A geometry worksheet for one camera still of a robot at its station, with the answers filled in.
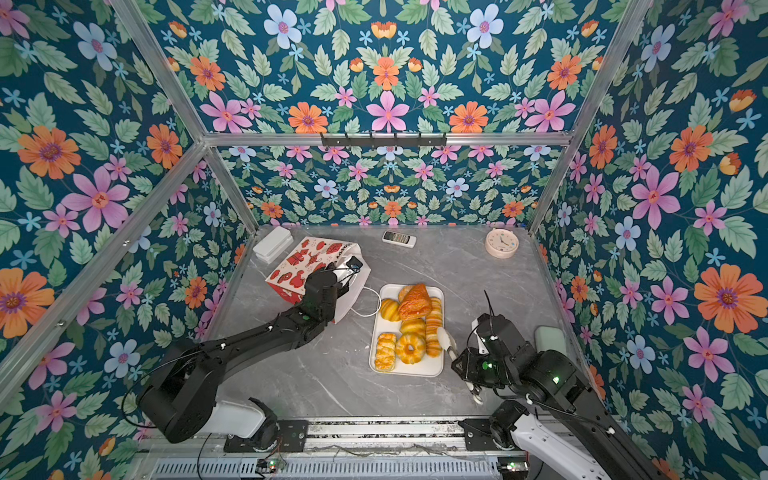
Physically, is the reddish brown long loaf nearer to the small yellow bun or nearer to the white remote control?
the small yellow bun

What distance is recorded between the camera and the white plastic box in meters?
1.10

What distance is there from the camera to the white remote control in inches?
46.0

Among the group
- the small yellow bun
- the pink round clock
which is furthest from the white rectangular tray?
the pink round clock

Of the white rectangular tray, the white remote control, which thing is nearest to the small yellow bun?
the white rectangular tray

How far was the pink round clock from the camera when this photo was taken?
1111mm

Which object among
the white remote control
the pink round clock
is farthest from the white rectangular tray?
the pink round clock

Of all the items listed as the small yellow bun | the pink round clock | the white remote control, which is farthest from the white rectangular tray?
the pink round clock

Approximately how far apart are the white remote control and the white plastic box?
14.9 inches

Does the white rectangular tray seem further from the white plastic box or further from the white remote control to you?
the white plastic box

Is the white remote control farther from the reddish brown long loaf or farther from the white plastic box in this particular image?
the white plastic box

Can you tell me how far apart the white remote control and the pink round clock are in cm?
29
